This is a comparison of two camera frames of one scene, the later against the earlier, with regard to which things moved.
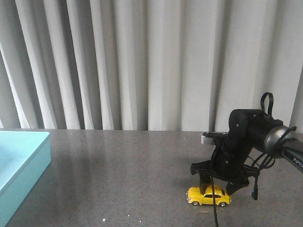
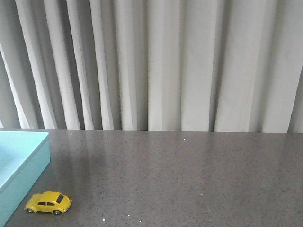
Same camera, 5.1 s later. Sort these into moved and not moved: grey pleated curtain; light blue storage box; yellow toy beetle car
Moved: yellow toy beetle car
Not moved: grey pleated curtain; light blue storage box
